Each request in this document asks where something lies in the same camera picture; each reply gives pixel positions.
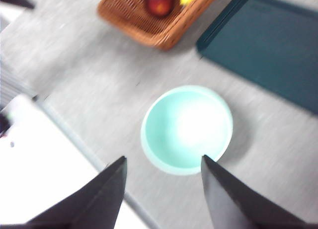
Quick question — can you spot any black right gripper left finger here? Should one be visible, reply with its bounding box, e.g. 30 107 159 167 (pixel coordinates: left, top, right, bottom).
0 155 127 229

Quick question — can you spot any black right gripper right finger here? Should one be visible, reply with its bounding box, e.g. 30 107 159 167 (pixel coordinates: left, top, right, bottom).
201 154 318 229

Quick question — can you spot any teal ceramic bowl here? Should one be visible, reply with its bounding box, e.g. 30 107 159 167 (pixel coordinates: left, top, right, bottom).
140 84 234 176

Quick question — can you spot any dark red plum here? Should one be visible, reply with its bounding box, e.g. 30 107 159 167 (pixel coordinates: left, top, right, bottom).
145 0 176 17

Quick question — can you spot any grey ribbed panel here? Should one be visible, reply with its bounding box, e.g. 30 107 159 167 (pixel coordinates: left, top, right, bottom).
0 60 38 110

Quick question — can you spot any white box with green light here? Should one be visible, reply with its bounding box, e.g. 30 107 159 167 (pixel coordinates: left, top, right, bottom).
7 94 38 125

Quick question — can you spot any brown wicker basket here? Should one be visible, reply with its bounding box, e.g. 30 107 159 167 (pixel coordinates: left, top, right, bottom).
97 0 223 51

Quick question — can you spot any dark green rectangular tray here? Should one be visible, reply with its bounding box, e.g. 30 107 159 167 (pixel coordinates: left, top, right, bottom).
196 0 318 115

